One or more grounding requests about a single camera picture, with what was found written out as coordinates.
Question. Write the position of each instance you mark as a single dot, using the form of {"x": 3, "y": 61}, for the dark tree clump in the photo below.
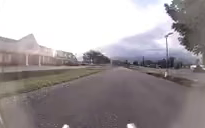
{"x": 95, "y": 57}

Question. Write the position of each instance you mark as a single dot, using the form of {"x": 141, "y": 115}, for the grey asphalt road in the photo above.
{"x": 113, "y": 96}

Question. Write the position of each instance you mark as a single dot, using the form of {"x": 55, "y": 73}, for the distant row of trees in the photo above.
{"x": 153, "y": 62}

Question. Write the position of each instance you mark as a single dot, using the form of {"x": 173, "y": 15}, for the green grass strip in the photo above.
{"x": 40, "y": 81}

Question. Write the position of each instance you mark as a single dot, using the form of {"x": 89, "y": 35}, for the street lamp pole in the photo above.
{"x": 167, "y": 50}

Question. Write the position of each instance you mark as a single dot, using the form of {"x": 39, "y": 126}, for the robot's own part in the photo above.
{"x": 131, "y": 125}
{"x": 66, "y": 126}

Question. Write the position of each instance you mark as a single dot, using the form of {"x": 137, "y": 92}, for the long pale building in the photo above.
{"x": 23, "y": 53}

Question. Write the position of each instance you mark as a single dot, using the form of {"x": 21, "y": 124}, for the pale car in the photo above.
{"x": 199, "y": 68}

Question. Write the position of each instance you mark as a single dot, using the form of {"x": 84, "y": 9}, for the large green tree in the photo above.
{"x": 196, "y": 23}

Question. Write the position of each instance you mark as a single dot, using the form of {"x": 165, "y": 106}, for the low grey wall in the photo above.
{"x": 33, "y": 72}

